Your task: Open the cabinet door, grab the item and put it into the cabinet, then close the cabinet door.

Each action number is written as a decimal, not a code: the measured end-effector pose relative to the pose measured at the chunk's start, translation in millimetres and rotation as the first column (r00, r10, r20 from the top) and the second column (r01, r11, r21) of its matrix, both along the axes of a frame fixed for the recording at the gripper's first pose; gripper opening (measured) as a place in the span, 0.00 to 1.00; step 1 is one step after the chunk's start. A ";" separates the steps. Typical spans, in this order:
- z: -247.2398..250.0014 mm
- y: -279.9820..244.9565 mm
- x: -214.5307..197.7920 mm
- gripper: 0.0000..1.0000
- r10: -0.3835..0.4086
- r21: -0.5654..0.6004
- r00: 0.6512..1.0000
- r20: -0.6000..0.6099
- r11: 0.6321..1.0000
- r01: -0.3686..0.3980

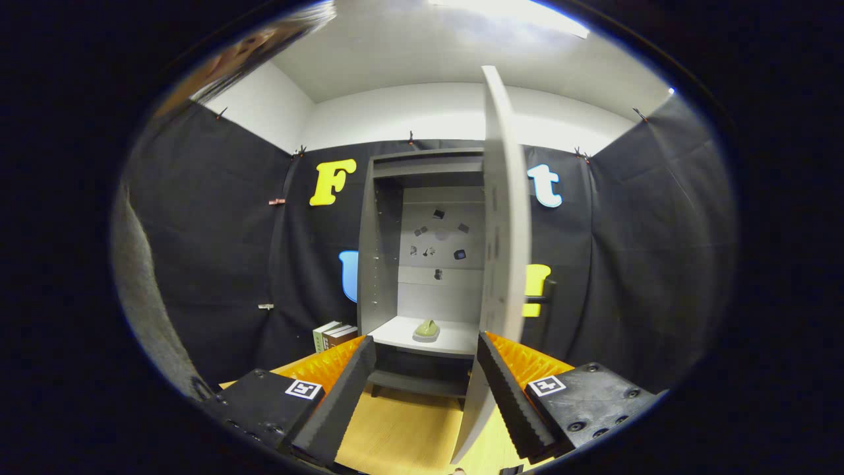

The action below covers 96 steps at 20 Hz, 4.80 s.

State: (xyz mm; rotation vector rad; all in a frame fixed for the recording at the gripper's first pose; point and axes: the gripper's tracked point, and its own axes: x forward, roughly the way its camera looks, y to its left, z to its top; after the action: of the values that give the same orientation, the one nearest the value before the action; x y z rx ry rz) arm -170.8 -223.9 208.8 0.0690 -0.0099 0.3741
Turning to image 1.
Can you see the grey cabinet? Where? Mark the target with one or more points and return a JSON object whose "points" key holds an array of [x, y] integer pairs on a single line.
{"points": [[386, 264]]}

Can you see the person's grey clothing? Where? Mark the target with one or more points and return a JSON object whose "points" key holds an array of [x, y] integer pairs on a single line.
{"points": [[142, 297]]}

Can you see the olive green rounded object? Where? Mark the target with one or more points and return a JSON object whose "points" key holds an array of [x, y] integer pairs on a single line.
{"points": [[427, 328]]}

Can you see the black backdrop cloth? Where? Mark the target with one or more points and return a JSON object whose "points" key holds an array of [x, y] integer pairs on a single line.
{"points": [[659, 231]]}

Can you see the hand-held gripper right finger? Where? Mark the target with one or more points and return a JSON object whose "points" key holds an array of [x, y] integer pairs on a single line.
{"points": [[508, 402]]}

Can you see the brown book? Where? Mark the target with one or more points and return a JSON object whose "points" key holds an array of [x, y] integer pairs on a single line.
{"points": [[341, 335]]}

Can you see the green book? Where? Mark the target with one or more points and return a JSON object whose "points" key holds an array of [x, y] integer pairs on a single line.
{"points": [[323, 335]]}

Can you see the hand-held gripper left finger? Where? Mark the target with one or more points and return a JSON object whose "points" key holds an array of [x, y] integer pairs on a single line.
{"points": [[343, 402]]}

